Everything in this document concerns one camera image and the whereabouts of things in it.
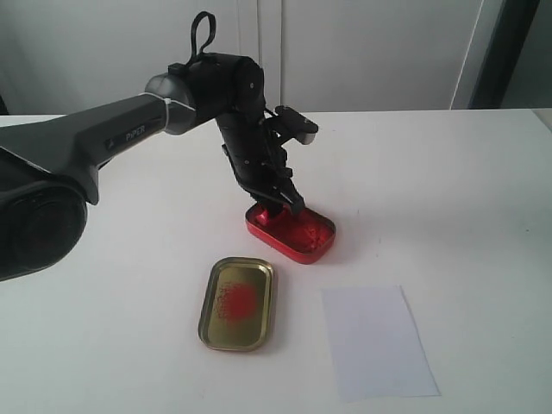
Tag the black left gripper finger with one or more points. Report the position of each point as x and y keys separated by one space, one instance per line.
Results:
x=293 y=199
x=265 y=202

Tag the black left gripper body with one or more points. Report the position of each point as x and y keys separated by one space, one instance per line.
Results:
x=251 y=150

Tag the red stamp block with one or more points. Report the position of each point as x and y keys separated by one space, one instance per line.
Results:
x=264 y=216

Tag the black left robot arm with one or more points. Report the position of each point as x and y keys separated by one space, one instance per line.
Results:
x=49 y=169

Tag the red ink paste tin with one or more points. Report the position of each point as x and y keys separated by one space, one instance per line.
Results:
x=304 y=238

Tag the gold tin lid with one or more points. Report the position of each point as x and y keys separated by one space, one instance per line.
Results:
x=237 y=307

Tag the white cabinet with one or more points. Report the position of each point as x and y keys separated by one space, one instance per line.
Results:
x=61 y=56

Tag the white paper sheet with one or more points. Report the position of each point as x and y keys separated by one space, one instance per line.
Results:
x=375 y=345

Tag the white cable tie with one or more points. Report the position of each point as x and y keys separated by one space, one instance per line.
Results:
x=179 y=116

